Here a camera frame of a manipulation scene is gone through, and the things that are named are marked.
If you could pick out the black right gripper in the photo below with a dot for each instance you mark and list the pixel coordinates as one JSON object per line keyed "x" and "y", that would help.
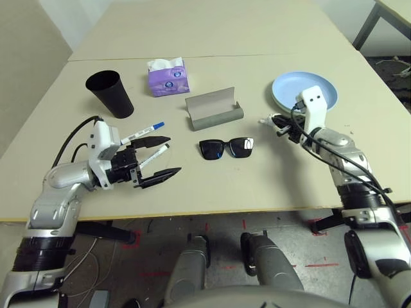
{"x": 293, "y": 128}

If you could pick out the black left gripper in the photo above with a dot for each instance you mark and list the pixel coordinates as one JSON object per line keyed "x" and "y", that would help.
{"x": 123, "y": 163}

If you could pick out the white marker black cap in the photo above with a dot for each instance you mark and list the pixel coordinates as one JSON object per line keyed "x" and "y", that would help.
{"x": 157, "y": 154}

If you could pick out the blue plastic plate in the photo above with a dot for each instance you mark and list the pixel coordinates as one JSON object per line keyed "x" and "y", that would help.
{"x": 295, "y": 86}

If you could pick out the black sunglasses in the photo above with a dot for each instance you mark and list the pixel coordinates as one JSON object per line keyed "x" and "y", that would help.
{"x": 212, "y": 149}

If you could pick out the grey glasses case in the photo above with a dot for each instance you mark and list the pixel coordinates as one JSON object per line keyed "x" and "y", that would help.
{"x": 212, "y": 106}

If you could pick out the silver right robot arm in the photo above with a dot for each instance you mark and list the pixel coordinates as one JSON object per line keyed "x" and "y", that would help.
{"x": 337, "y": 144}

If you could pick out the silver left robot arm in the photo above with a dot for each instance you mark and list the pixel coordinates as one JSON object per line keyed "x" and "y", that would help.
{"x": 61, "y": 174}

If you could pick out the white marker blue cap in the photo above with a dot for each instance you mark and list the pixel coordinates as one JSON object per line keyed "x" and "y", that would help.
{"x": 144, "y": 130}

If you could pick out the black plastic cup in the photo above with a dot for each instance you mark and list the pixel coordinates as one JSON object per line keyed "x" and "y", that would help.
{"x": 110, "y": 96}

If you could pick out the purple tissue pack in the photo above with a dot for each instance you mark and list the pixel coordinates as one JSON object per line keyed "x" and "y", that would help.
{"x": 167, "y": 81}

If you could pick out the black metal table foot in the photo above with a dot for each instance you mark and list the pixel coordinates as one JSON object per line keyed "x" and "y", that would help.
{"x": 106, "y": 231}
{"x": 324, "y": 223}

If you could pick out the grey left robot leg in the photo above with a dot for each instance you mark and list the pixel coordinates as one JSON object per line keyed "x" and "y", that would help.
{"x": 189, "y": 269}

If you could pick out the grey robot leg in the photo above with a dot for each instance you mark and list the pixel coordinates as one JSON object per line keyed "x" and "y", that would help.
{"x": 189, "y": 269}
{"x": 269, "y": 263}

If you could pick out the grey right robot leg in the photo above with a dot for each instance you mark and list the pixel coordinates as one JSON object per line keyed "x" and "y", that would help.
{"x": 269, "y": 263}

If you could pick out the grey robot torso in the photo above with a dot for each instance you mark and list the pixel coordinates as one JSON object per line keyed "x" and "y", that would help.
{"x": 241, "y": 298}

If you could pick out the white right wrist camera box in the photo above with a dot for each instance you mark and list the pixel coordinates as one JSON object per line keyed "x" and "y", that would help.
{"x": 313, "y": 106}

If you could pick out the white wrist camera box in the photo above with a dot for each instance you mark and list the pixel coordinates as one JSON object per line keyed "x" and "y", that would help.
{"x": 101, "y": 138}
{"x": 313, "y": 106}

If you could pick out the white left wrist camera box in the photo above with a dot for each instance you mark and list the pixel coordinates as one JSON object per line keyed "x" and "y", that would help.
{"x": 101, "y": 138}

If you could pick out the table with black metal frame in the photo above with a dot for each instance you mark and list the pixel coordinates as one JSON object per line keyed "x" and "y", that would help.
{"x": 369, "y": 22}

